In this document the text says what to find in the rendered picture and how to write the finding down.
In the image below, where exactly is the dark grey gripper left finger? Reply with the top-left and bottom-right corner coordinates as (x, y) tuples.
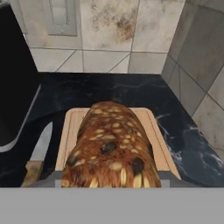
(28, 171), (64, 188)

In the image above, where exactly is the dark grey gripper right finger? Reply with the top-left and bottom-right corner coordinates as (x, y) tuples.
(157, 171), (200, 188)

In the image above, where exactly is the brown seeded bread loaf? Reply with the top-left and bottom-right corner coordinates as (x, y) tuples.
(60, 101), (163, 189)

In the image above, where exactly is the light wooden cutting board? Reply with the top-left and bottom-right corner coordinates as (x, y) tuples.
(54, 107), (182, 180)

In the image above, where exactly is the black appliance with grey edge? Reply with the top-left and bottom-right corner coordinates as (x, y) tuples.
(0, 2), (42, 154)

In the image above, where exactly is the knife with wooden handle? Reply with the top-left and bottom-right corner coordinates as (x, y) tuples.
(20, 121), (54, 188)

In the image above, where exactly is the grey wall outlet plate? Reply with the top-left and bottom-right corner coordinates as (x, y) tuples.
(45, 0), (79, 38)

